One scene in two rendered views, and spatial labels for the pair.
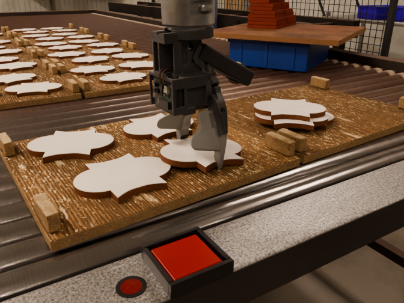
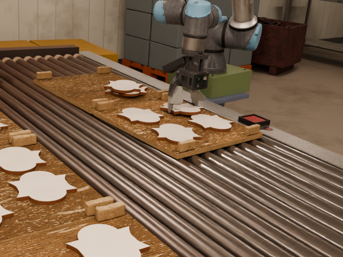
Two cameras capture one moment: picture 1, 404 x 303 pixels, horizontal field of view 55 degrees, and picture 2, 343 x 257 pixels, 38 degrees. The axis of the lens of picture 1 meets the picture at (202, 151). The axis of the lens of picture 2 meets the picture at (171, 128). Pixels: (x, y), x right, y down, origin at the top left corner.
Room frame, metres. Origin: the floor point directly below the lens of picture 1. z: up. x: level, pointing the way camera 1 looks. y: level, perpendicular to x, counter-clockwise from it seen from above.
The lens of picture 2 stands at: (0.84, 1.57, 1.43)
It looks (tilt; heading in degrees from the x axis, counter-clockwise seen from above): 19 degrees down; 262
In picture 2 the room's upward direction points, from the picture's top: 5 degrees clockwise
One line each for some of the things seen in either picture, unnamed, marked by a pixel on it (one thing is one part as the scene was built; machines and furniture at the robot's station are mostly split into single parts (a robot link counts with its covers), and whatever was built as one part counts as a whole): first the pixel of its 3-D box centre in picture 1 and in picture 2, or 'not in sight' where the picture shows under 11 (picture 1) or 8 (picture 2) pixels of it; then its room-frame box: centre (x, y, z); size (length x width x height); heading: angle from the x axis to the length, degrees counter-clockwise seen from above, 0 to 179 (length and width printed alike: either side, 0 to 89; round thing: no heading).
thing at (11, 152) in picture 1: (5, 143); (187, 145); (0.63, 0.34, 0.95); 0.06 x 0.02 x 0.03; 35
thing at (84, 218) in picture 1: (143, 155); (175, 123); (0.63, 0.10, 0.93); 0.41 x 0.35 x 0.02; 125
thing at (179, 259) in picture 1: (186, 260); (253, 121); (0.35, 0.02, 0.92); 0.06 x 0.06 x 0.01; 31
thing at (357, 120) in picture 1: (307, 113); (101, 90); (0.86, -0.24, 0.93); 0.41 x 0.35 x 0.02; 124
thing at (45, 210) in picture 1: (46, 212); (252, 129); (0.41, 0.19, 0.95); 0.06 x 0.02 x 0.03; 35
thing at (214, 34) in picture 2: not in sight; (213, 31); (0.41, -0.55, 1.13); 0.13 x 0.12 x 0.14; 151
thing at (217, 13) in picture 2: not in sight; (202, 16); (0.55, -0.08, 1.24); 0.11 x 0.11 x 0.08; 61
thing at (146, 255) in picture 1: (186, 258); (253, 120); (0.35, 0.02, 0.92); 0.08 x 0.08 x 0.02; 31
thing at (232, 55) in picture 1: (280, 48); not in sight; (1.55, -0.31, 0.97); 0.31 x 0.31 x 0.10; 60
